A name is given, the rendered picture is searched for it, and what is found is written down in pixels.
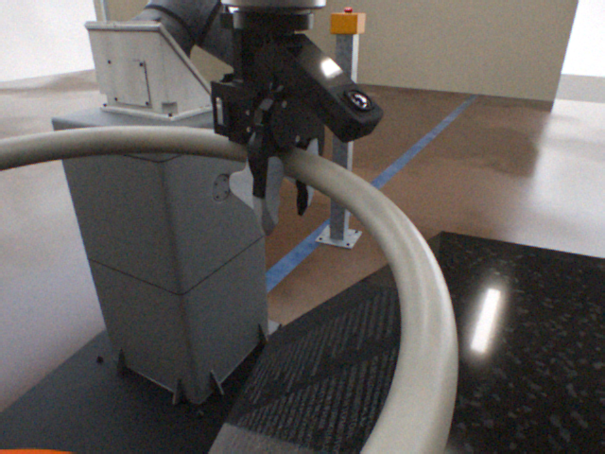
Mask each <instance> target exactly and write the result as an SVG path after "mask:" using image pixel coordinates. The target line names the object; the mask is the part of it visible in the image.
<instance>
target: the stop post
mask: <svg viewBox="0 0 605 454"><path fill-rule="evenodd" d="M365 23H366V13H352V12H351V11H345V12H340V13H331V34H337V35H336V65H337V66H338V67H339V68H340V69H341V70H342V71H343V72H344V73H345V74H346V75H347V76H348V77H349V78H350V79H352V80H353V81H354V83H355V84H356V78H357V61H358V43H359V34H364V33H365ZM353 148H354V141H352V142H349V143H343V142H341V141H340V140H339V139H338V138H337V137H336V136H335V135H334V134H333V152H332V163H335V164H337V165H339V166H341V167H343V168H345V169H348V170H350V171H352V166H353ZM349 220H350V211H348V210H347V209H345V208H344V207H342V206H341V205H340V204H338V203H337V202H336V201H334V200H332V199H331V212H330V225H327V227H326V228H325V229H324V230H323V231H322V233H321V234H320V235H319V237H318V238H316V239H315V240H314V243H319V244H323V245H328V246H333V247H338V248H342V249H348V250H351V249H352V248H353V247H354V245H355V243H356V241H357V240H358V238H359V237H360V235H361V234H362V231H357V230H352V229H349Z"/></svg>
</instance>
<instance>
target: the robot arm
mask: <svg viewBox="0 0 605 454"><path fill-rule="evenodd" d="M325 5H326V0H149V1H148V3H147V5H146V6H145V8H144V10H143V11H141V13H139V14H138V15H136V16H134V17H133V18H131V19H130V20H129V21H128V22H131V21H157V22H159V23H162V24H163V25H164V27H165V28H166V30H167V31H168V32H169V33H170V35H171V36H172V37H173V39H174V40H175V41H176V42H177V44H178V45H179V46H180V48H181V49H182V51H183V52H184V53H185V54H186V56H187V57H188V58H189V60H190V55H191V50H192V48H193V46H194V45H196V46H198V47H199V48H201V49H202V50H204V51H206V52H207V53H209V54H210V55H212V56H214V57H215V58H218V59H220V60H221V61H223V62H225V63H227V64H228V65H230V66H231V67H232V68H233V72H231V73H227V74H224V77H223V79H219V80H214V81H210V85H211V97H212V108H213V120H214V133H215V134H218V135H221V136H224V137H229V140H230V141H233V142H235V143H238V144H241V145H244V144H247V143H248V147H247V162H246V167H245V169H244V170H242V171H238V172H235V173H233V174H232V175H231V178H230V188H231V190H232V192H233V193H234V194H235V195H236V196H237V197H238V198H239V199H240V200H242V201H243V202H244V203H246V204H247V205H248V206H249V207H251V208H252V209H253V213H254V215H255V220H256V223H257V226H258V228H260V230H261V232H262V234H263V235H264V236H269V235H270V234H271V232H272V231H273V229H274V228H275V227H276V225H277V224H278V222H279V221H278V207H279V204H280V198H279V189H280V185H281V181H282V179H283V177H285V178H286V179H288V180H290V181H291V182H293V184H295V185H296V186H297V189H298V196H297V207H298V216H303V215H304V214H305V211H306V209H307V208H308V206H309V204H310V201H311V199H312V196H313V193H314V190H315V189H314V188H312V187H310V186H308V185H306V184H304V183H303V182H301V181H298V180H296V179H294V178H291V177H289V176H286V175H284V173H285V165H284V164H283V163H282V162H281V161H280V159H279V158H278V157H276V155H277V151H280V152H282V153H285V152H286V149H287V147H289V146H293V147H296V148H301V149H304V150H307V151H309V152H312V153H314V155H318V156H319V157H322V158H323V151H324V145H325V126H326V127H327V128H328V129H329V130H330V131H331V132H332V133H333V134H334V135H335V136H336V137H337V138H338V139H339V140H340V141H341V142H343V143H349V142H352V141H354V140H356V139H359V138H361V137H364V136H367V135H369V134H371V133H372V131H373V130H374V128H375V127H376V126H377V124H378V123H379V121H381V120H382V119H383V116H384V113H385V111H384V110H383V109H382V108H380V107H379V106H378V105H377V104H376V103H375V102H374V101H373V100H372V99H371V98H370V97H369V96H368V95H367V94H366V93H365V92H364V91H363V90H362V89H361V88H360V87H359V86H358V85H356V84H355V83H354V81H353V80H352V79H350V78H349V77H348V76H347V75H346V74H345V73H344V72H343V71H342V70H341V69H340V68H339V67H338V66H337V65H336V64H335V63H334V62H333V61H332V60H331V59H330V58H329V57H328V56H327V55H326V54H325V53H324V52H323V51H322V50H321V49H320V48H318V47H316V46H315V45H314V44H313V43H312V42H311V41H310V40H309V39H308V38H307V37H306V36H305V35H304V34H295V31H300V30H308V29H312V28H313V25H314V12H313V11H310V9H323V8H324V6H325ZM229 82H230V83H229ZM217 97H218V98H221V110H222V124H223V125H222V124H219V123H217V109H216V98H217Z"/></svg>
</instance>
